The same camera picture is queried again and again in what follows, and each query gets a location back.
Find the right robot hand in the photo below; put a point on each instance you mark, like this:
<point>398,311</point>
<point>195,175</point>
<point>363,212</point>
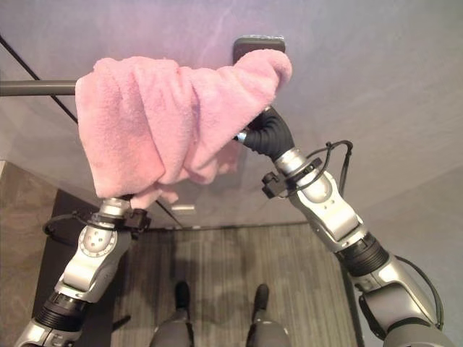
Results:
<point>270,133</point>

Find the robot leg and foot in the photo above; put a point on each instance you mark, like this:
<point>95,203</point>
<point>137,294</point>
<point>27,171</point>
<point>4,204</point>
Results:
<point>264,318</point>
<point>177,318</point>

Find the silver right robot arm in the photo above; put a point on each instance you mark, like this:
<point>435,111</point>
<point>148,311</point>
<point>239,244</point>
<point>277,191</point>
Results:
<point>347,235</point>

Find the dark grey towel bar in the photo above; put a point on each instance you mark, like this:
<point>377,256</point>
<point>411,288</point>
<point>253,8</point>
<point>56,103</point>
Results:
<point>36,87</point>

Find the right robot leg and foot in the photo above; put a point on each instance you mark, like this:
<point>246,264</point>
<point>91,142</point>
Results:
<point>264,318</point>

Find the small silver door hinge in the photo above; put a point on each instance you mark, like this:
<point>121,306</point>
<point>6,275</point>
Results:
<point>183,208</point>

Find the pink terry towel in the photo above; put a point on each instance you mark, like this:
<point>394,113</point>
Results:
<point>144,119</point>

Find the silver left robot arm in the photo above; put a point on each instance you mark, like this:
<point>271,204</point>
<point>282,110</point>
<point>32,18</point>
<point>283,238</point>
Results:
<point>77,267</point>

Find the left robot leg and foot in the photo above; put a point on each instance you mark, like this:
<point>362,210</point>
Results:
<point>177,318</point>

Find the dark grey bar wall mount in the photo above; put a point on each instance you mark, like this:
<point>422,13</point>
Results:
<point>258,44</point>

